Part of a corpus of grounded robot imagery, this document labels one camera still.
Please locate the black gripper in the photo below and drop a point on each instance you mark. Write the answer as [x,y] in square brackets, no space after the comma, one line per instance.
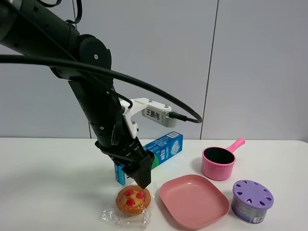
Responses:
[131,153]

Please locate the fruit tart pastry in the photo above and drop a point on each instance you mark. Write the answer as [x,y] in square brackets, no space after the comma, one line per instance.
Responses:
[131,209]

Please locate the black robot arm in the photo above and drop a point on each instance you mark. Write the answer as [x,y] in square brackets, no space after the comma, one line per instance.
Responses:
[39,37]

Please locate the blue green toothpaste box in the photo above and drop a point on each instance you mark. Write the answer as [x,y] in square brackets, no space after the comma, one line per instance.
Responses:
[163,149]

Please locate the pink square plate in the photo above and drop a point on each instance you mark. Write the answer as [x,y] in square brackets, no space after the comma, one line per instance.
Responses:
[193,201]

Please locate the pink toy saucepan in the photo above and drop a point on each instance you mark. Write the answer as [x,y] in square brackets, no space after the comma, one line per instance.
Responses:
[218,163]

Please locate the purple air freshener can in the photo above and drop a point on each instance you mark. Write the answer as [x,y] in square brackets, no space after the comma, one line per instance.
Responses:
[251,201]

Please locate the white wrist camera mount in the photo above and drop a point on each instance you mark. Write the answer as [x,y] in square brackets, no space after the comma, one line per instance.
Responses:
[150,109]

